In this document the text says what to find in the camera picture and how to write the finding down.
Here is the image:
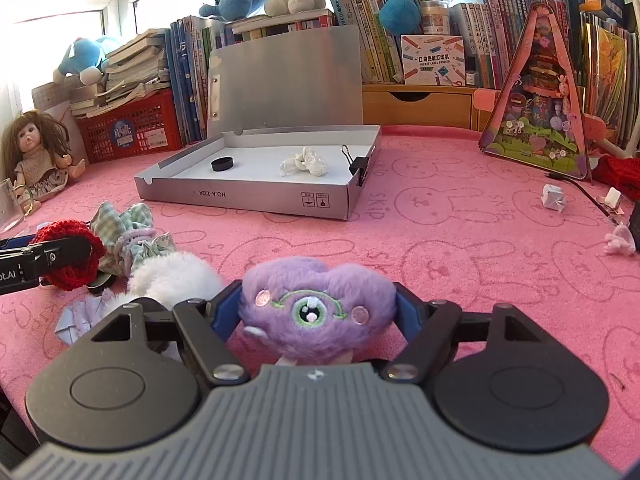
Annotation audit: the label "tape roll canister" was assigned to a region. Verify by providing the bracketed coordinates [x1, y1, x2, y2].
[419, 0, 451, 36]

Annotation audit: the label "small pink toy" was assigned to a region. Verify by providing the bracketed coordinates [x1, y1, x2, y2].
[604, 224, 637, 256]

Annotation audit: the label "brown-haired doll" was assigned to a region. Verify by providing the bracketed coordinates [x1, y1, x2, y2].
[0, 110, 87, 201]

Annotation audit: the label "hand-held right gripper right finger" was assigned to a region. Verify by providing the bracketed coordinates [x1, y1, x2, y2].
[385, 282, 543, 381]

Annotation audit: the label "white paper cube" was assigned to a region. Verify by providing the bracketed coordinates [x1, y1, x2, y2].
[542, 184, 567, 211]

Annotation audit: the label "grey storage box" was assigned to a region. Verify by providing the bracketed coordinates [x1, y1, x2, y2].
[134, 25, 383, 221]

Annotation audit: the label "pale purple hair tie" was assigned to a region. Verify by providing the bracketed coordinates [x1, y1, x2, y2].
[116, 229, 158, 261]

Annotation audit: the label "white fluffy scrunchie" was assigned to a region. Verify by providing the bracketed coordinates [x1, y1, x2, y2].
[127, 252, 226, 311]

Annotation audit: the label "blue plush toy with tag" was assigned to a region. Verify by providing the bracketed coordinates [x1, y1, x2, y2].
[52, 36, 123, 86]

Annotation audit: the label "pink bunny-print mat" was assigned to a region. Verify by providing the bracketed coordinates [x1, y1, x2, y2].
[0, 125, 640, 480]

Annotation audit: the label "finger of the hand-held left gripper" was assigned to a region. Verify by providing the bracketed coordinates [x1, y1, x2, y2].
[27, 235, 106, 281]

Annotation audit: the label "red plastic crate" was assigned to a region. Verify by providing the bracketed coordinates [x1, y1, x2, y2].
[75, 91, 183, 165]

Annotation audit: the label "pink triangular toy box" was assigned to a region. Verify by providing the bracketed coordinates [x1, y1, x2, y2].
[472, 2, 593, 181]

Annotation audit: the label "red knitted cloth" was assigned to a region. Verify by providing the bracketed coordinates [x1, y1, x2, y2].
[592, 154, 640, 187]

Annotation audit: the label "black cable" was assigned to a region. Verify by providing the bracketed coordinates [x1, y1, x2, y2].
[545, 172, 613, 218]

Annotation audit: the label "label printer box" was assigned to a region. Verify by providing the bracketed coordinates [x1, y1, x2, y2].
[400, 35, 467, 86]

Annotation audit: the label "red knitted scrunchie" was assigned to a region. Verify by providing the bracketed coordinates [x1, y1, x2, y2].
[27, 220, 106, 292]

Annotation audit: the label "row of colourful upright books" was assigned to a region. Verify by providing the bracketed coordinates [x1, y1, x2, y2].
[325, 0, 551, 88]

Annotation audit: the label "wooden drawer unit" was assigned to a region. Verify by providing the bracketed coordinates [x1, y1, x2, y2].
[361, 84, 481, 128]

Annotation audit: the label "purple plush toy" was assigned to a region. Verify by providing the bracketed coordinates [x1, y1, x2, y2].
[237, 256, 411, 363]

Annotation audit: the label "clear plastic stand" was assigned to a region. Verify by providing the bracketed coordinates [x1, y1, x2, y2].
[0, 178, 27, 233]

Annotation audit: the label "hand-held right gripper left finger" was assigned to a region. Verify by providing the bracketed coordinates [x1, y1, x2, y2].
[92, 280, 251, 386]

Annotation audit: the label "black binder clip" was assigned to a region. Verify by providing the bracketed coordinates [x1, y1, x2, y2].
[341, 144, 371, 187]

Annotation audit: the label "flat books under plush toys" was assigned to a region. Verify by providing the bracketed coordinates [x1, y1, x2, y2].
[227, 9, 336, 41]

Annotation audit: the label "yellow picture books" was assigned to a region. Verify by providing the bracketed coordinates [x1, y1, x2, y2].
[582, 12, 640, 151]

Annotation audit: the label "row of thin blue books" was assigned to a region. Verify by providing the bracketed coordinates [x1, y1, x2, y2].
[170, 15, 236, 146]

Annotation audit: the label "stack of worn books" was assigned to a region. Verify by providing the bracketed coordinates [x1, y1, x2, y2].
[70, 30, 173, 118]

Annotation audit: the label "green plaid scrunchie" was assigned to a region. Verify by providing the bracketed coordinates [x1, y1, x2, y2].
[90, 201, 176, 278]

